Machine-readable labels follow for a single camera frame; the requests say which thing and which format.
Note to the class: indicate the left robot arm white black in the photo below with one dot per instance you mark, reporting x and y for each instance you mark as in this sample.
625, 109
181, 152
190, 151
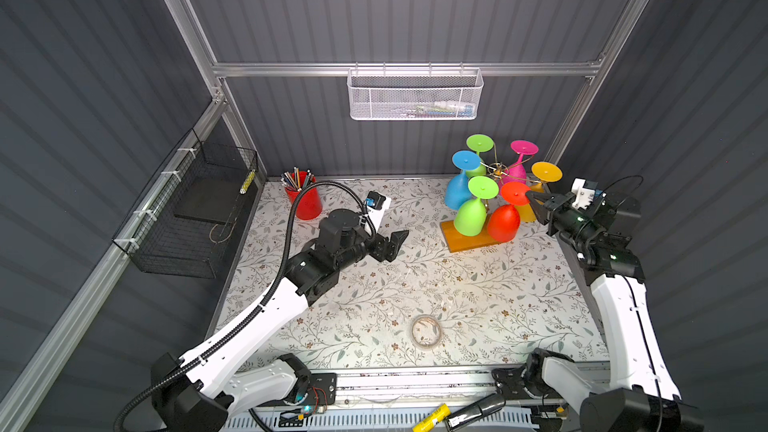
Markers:
204, 387

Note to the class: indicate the white wire mesh basket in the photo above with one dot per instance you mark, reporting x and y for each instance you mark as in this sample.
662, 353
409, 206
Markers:
413, 94

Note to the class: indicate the blue wine glass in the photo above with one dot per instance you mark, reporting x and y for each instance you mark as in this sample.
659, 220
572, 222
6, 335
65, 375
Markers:
457, 191

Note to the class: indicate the green wine glass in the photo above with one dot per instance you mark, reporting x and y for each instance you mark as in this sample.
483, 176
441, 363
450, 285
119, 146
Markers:
479, 143
471, 216

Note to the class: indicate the yellow marker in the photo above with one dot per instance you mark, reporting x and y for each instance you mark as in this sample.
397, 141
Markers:
433, 419

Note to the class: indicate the black wire basket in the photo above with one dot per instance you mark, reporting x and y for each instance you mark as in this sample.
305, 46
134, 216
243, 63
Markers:
190, 222

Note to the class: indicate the pink wine glass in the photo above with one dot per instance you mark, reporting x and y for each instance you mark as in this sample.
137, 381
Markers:
516, 173

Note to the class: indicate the floral table mat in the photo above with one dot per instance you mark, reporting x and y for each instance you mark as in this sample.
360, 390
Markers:
495, 304

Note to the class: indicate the red wine glass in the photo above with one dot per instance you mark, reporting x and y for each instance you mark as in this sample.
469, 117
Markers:
505, 221

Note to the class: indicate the gold rack with orange base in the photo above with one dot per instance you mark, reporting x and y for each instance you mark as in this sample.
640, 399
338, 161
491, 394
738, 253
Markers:
457, 242

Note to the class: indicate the black handheld device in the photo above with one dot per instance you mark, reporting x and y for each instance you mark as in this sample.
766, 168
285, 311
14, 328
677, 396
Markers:
475, 411

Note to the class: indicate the yellow wine glass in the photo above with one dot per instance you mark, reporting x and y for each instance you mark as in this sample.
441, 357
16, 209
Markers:
543, 173

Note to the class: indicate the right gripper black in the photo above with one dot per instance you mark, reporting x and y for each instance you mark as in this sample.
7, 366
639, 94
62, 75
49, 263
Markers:
558, 204

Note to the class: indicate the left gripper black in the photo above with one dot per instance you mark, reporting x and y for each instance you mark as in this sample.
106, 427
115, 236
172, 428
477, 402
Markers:
381, 252

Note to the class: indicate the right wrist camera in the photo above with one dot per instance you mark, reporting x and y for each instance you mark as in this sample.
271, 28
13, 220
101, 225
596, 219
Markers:
587, 195

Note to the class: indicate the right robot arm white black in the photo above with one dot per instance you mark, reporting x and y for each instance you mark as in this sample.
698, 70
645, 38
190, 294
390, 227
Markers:
640, 394

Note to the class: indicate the clear tape roll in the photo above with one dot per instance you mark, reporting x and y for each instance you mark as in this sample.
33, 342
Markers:
426, 332

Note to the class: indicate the red pencil cup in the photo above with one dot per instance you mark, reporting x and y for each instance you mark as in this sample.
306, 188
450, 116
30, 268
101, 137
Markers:
295, 182

